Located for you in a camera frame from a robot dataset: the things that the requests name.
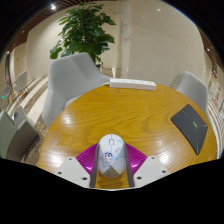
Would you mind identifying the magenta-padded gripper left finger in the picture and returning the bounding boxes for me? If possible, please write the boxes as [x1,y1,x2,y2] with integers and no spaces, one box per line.
[54,143,100,189]

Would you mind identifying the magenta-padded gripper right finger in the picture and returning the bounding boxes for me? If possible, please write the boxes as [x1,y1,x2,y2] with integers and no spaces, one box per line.
[123,143,171,188]

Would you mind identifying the white cartoon-print computer mouse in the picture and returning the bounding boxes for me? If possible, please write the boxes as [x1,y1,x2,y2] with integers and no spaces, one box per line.
[97,133,127,178]

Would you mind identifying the black mouse pad green lines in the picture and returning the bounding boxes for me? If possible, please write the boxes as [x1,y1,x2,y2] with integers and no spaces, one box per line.
[170,103,209,156]

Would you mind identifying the white power strip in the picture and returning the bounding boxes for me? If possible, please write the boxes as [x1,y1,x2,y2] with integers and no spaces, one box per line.
[109,78,157,91]

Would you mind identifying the grey upholstered armchair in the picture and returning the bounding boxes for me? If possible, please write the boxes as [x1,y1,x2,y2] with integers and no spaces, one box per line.
[41,52,111,128]
[169,70,209,114]

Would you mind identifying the small white chair wooden legs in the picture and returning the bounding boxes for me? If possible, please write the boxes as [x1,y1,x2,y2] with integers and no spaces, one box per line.
[12,69,29,98]

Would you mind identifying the large green potted plant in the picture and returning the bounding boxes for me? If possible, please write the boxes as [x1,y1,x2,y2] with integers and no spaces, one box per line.
[49,3,117,66]

